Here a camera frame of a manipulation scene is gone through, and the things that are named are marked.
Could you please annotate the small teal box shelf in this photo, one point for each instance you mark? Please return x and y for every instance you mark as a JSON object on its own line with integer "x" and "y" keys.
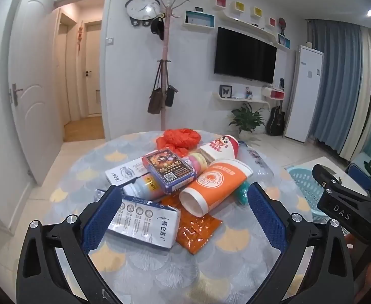
{"x": 283, "y": 40}

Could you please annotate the blue sofa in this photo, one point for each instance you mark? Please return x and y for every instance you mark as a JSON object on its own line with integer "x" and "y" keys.
{"x": 359, "y": 174}

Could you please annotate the orange plastic bag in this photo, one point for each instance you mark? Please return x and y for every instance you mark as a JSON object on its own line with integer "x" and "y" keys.
{"x": 179, "y": 137}

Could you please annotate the purple card box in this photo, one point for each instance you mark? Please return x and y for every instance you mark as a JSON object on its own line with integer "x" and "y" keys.
{"x": 169, "y": 169}

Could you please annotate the black wall television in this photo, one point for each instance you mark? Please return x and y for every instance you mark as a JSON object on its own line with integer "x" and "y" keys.
{"x": 244, "y": 55}

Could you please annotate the long curved white shelf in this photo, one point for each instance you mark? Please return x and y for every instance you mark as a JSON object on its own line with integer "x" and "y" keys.
{"x": 252, "y": 25}

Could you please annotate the white hallway door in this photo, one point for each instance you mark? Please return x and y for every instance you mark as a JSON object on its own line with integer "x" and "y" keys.
{"x": 94, "y": 69}

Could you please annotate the orange sauce packet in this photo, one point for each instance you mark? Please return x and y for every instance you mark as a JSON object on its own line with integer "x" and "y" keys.
{"x": 191, "y": 231}

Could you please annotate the white standing air conditioner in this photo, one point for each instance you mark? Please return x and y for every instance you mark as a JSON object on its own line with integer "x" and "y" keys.
{"x": 302, "y": 95}

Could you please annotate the black cap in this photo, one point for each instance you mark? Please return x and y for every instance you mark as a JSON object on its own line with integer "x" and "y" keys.
{"x": 156, "y": 27}

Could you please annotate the orange paper cup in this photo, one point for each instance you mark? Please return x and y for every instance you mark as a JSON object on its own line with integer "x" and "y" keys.
{"x": 214, "y": 185}

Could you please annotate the yellow cube wall shelf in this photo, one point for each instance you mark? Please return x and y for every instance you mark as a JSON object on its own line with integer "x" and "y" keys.
{"x": 256, "y": 11}
{"x": 240, "y": 6}

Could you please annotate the brown tote bag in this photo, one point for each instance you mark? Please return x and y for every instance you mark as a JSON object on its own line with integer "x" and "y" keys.
{"x": 156, "y": 101}

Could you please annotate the beige curtain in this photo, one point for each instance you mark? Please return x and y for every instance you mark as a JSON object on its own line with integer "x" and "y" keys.
{"x": 364, "y": 101}

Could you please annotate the small white milk carton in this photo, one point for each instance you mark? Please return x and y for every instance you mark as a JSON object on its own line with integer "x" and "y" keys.
{"x": 122, "y": 172}

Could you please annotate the pink coat rack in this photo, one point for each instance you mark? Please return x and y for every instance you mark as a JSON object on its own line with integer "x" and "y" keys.
{"x": 165, "y": 69}

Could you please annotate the scale pattern tablecloth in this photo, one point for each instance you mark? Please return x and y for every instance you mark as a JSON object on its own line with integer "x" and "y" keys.
{"x": 172, "y": 275}

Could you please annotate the teal plastic object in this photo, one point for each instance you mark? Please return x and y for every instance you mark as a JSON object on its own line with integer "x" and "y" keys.
{"x": 243, "y": 194}

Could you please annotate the red hanging decoration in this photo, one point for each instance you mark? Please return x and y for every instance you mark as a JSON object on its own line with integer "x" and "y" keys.
{"x": 80, "y": 36}

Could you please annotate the white open door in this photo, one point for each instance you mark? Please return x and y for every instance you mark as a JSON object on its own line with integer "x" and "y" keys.
{"x": 33, "y": 69}

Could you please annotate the small red cube shelf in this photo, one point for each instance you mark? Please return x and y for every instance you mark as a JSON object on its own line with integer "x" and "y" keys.
{"x": 272, "y": 22}

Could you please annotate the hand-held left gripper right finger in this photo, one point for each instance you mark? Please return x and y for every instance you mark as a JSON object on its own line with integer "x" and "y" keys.
{"x": 264, "y": 218}

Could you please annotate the clear plastic bottle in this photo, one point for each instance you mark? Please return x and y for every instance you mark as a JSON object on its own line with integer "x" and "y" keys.
{"x": 258, "y": 164}

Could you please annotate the large white milk carton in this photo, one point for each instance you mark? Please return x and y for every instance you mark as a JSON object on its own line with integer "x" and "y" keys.
{"x": 150, "y": 224}

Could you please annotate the pastel candy roll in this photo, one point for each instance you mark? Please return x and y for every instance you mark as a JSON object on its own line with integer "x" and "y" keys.
{"x": 198, "y": 163}

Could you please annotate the curved white wall shelf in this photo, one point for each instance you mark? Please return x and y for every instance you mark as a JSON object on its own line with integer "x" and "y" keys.
{"x": 252, "y": 100}

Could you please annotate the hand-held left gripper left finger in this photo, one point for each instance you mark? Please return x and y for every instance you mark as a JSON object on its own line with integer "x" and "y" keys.
{"x": 101, "y": 218}

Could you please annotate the teal lined box shelf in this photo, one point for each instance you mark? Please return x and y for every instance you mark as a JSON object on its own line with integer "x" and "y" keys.
{"x": 199, "y": 19}

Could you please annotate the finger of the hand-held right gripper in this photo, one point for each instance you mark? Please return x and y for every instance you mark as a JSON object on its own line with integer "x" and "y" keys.
{"x": 328, "y": 175}

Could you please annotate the red cube wall shelf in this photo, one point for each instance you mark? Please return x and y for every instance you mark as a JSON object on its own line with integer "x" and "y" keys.
{"x": 221, "y": 2}

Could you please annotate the panda wall clock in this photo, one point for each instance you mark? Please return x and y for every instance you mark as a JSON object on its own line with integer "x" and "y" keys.
{"x": 141, "y": 6}

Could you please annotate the pen holder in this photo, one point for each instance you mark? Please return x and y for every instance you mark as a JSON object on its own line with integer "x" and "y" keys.
{"x": 248, "y": 93}

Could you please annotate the white red cube shelf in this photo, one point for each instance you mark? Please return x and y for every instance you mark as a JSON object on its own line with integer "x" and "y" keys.
{"x": 275, "y": 95}

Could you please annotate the panda print paper cup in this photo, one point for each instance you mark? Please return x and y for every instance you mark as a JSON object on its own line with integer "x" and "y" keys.
{"x": 220, "y": 147}

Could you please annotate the white bottle yellow label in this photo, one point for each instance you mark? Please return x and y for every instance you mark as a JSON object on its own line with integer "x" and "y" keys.
{"x": 141, "y": 188}

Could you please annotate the green potted plant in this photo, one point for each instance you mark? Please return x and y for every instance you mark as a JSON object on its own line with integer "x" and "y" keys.
{"x": 247, "y": 117}

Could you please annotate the white light switch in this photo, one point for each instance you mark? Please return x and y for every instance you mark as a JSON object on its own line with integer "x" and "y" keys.
{"x": 109, "y": 41}

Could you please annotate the red table tennis paddle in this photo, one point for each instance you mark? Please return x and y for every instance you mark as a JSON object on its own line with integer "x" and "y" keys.
{"x": 282, "y": 22}

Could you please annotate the black acoustic guitar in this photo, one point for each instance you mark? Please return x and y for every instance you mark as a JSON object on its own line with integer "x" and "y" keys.
{"x": 274, "y": 122}

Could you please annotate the light blue plastic basket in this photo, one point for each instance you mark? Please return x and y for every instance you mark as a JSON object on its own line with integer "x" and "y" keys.
{"x": 305, "y": 186}

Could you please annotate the framed butterfly picture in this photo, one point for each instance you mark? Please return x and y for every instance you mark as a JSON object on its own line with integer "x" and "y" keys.
{"x": 226, "y": 91}

